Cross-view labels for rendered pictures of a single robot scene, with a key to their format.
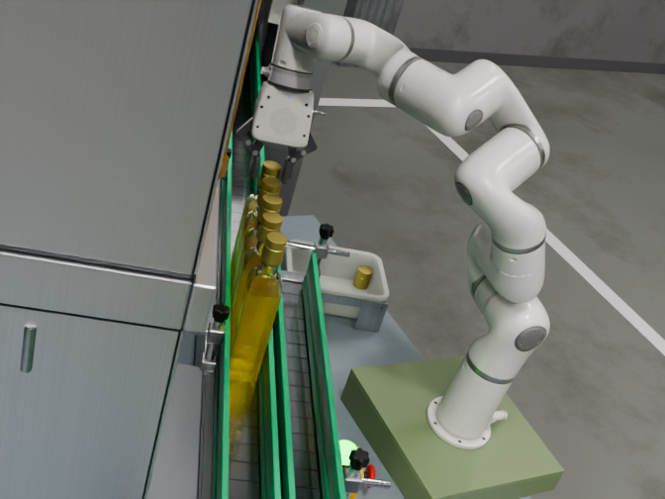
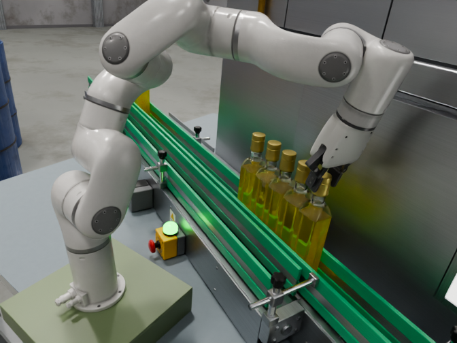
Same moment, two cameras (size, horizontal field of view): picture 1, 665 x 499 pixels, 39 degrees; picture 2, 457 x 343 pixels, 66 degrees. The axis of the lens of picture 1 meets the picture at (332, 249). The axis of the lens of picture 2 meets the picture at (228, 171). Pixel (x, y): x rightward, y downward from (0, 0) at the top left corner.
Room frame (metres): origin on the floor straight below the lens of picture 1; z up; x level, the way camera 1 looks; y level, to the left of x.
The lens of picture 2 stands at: (2.02, -0.25, 1.49)
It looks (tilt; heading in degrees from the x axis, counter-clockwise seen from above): 27 degrees down; 161
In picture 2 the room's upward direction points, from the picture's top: 6 degrees clockwise
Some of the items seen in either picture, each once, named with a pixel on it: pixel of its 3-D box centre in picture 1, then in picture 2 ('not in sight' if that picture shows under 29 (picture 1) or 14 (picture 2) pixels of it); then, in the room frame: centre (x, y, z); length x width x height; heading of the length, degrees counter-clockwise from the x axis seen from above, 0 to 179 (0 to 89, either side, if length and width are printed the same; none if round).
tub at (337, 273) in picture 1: (332, 283); not in sight; (1.70, -0.02, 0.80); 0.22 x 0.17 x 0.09; 104
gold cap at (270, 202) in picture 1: (269, 209); (288, 160); (1.35, 0.12, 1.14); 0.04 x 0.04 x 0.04
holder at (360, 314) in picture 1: (319, 285); not in sight; (1.69, 0.00, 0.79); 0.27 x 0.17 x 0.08; 104
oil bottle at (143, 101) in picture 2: not in sight; (142, 90); (0.34, -0.14, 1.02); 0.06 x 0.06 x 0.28; 14
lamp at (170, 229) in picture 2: (344, 451); (170, 227); (1.16, -0.12, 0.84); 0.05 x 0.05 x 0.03
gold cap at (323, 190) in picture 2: (269, 175); (322, 184); (1.46, 0.15, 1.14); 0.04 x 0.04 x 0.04
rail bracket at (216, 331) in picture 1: (202, 337); not in sight; (1.21, 0.16, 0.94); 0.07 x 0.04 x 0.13; 104
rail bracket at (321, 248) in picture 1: (308, 250); (283, 295); (1.57, 0.05, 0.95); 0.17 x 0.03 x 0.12; 104
